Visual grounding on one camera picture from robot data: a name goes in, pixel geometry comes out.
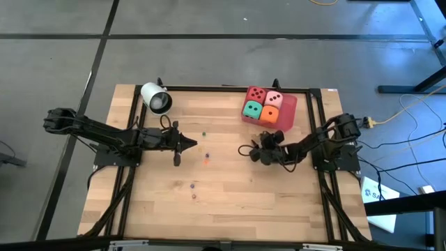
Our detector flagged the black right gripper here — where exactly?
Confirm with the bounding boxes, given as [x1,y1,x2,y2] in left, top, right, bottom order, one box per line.
[249,129,292,167]

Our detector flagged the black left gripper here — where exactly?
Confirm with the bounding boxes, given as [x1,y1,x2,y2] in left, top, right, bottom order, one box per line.
[139,120,198,167]

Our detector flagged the large orange foam die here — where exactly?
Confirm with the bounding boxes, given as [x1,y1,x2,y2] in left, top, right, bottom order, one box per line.
[259,105,280,125]

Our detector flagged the pink translucent plastic bin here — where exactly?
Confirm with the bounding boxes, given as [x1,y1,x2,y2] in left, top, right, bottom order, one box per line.
[241,86,298,132]

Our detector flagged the large teal foam die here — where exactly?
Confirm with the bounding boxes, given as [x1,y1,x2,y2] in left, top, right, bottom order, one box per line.
[243,100,263,120]

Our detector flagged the large pink foam die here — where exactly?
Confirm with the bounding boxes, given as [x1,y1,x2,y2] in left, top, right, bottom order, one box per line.
[265,90,284,109]

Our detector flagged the large red foam die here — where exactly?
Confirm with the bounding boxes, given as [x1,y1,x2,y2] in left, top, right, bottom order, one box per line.
[246,86,268,105]

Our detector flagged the white cylindrical container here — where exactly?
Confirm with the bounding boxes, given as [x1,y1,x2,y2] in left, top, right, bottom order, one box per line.
[140,82,174,116]

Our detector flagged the white printed cardboard box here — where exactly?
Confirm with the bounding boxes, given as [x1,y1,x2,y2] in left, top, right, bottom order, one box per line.
[360,176,401,234]

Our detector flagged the black metal beam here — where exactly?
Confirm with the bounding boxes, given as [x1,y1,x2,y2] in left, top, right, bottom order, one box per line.
[364,190,446,251]

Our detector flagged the grey chair base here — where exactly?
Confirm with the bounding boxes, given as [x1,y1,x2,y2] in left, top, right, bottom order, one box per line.
[0,152,27,168]

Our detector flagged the black aluminium table frame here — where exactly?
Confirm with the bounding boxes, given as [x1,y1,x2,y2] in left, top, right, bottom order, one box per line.
[78,77,372,245]

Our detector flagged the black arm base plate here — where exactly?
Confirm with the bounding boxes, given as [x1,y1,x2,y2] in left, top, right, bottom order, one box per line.
[93,139,144,167]
[312,137,361,172]

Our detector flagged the yellow extension cable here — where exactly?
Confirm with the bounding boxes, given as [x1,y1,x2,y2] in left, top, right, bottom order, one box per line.
[362,84,446,129]

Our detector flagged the black desk frame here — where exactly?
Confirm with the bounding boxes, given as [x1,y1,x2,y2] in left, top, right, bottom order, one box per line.
[378,0,446,94]

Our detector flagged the black floor cable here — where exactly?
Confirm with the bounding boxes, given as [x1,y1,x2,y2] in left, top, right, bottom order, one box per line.
[357,156,446,196]

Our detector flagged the black camera rig crossbar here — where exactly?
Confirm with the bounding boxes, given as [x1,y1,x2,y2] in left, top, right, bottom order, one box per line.
[0,235,446,251]

